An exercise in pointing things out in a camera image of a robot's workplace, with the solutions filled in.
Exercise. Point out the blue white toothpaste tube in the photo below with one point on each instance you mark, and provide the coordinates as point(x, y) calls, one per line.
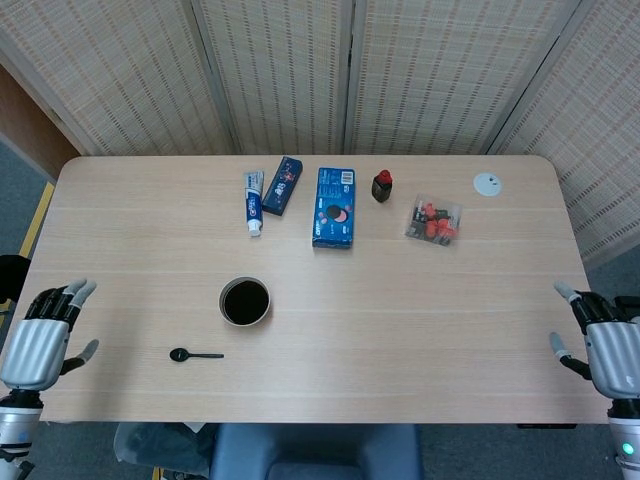
point(253, 205)

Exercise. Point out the black plastic spoon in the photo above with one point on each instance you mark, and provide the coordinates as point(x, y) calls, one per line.
point(178, 355)

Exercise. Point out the blue cookie box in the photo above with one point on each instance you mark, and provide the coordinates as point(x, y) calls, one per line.
point(334, 210)

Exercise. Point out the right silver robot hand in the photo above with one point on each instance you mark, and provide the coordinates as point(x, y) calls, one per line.
point(612, 350)

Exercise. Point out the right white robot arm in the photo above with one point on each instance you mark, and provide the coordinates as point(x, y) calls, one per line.
point(625, 435)

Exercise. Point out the dark blue toothpaste box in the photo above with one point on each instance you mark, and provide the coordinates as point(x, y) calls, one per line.
point(282, 186)

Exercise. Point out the black bottle with red cap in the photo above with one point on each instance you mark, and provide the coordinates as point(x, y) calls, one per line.
point(381, 190)

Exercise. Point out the black round cup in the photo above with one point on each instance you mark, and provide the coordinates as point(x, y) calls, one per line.
point(245, 302)

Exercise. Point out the black rounded object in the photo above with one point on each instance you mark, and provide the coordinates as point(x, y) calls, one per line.
point(12, 277)

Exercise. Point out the woven folding screen panel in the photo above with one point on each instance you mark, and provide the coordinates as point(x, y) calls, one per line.
point(125, 75)
point(440, 75)
point(600, 125)
point(280, 75)

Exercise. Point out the clear bag of red clips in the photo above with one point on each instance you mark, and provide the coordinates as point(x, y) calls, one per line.
point(432, 220)

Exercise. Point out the blue padded chair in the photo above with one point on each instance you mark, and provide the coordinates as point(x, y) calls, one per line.
point(315, 450)

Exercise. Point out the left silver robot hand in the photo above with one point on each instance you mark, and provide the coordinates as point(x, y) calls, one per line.
point(35, 350)

